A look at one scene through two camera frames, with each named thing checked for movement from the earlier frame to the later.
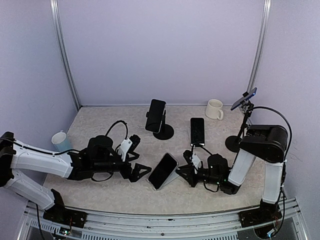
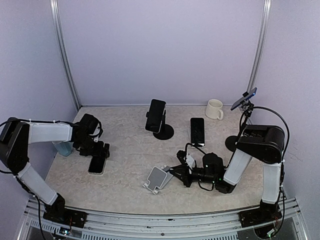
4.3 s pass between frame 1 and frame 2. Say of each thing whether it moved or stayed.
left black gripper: moved
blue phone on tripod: stayed
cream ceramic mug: stayed
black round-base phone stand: stayed
